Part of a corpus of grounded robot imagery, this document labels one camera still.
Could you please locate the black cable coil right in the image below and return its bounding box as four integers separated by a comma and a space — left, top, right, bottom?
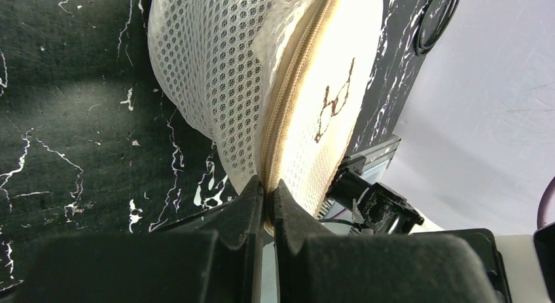
413, 0, 464, 57

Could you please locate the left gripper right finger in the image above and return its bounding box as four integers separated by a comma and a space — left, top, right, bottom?
272, 181, 498, 302

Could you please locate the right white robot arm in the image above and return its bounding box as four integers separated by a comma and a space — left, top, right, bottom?
328, 156, 554, 302

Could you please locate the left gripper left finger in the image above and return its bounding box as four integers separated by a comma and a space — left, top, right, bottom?
1, 176, 263, 302

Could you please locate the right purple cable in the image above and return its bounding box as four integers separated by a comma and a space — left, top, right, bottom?
537, 176, 555, 230

